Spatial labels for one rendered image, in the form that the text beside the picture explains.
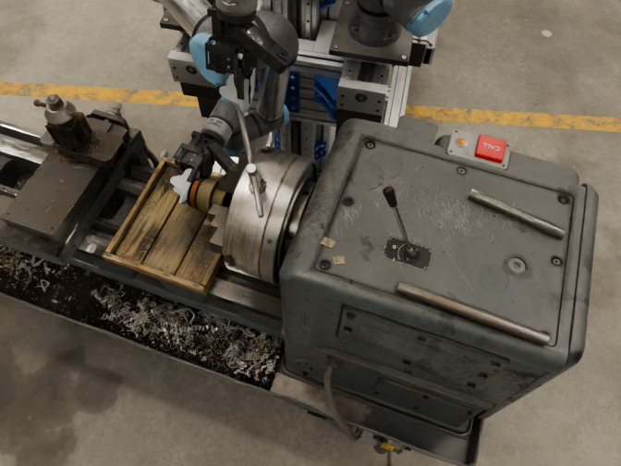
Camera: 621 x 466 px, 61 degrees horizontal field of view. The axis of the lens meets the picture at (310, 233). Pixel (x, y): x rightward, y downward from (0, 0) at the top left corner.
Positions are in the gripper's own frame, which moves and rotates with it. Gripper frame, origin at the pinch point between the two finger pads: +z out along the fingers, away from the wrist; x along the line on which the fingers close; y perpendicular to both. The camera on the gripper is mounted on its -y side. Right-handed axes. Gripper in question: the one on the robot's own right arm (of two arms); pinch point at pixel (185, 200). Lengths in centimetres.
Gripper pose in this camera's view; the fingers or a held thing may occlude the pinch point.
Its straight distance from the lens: 133.5
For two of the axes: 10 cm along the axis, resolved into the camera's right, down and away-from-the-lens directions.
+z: -3.4, 8.2, -4.7
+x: 0.1, -4.9, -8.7
